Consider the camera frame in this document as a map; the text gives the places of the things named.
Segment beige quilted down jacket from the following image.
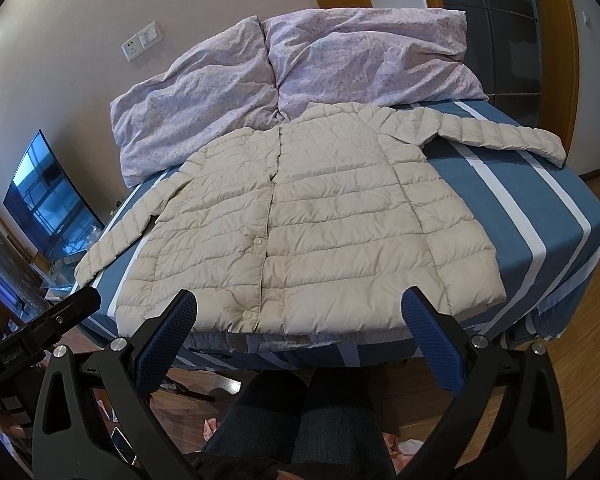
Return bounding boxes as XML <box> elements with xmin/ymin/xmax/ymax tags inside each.
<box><xmin>74</xmin><ymin>103</ymin><xmax>566</xmax><ymax>336</ymax></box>

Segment blue white striped bed sheet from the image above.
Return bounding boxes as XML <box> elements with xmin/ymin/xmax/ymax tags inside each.
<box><xmin>77</xmin><ymin>102</ymin><xmax>600</xmax><ymax>370</ymax></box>

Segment flat screen television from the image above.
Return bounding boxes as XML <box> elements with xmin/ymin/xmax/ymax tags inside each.
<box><xmin>3</xmin><ymin>131</ymin><xmax>104</xmax><ymax>263</ymax></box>

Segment dark glass door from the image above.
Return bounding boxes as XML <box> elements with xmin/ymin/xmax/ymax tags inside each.
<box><xmin>442</xmin><ymin>0</ymin><xmax>542</xmax><ymax>127</ymax></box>

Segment lilac floral duvet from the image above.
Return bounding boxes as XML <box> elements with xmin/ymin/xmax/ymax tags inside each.
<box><xmin>110</xmin><ymin>8</ymin><xmax>486</xmax><ymax>188</ymax></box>

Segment wooden door frame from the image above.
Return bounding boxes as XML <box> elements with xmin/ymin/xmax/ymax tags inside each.
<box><xmin>535</xmin><ymin>0</ymin><xmax>580</xmax><ymax>148</ymax></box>

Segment white wall socket switch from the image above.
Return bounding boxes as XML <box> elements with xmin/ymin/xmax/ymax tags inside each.
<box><xmin>121</xmin><ymin>22</ymin><xmax>163</xmax><ymax>62</ymax></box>

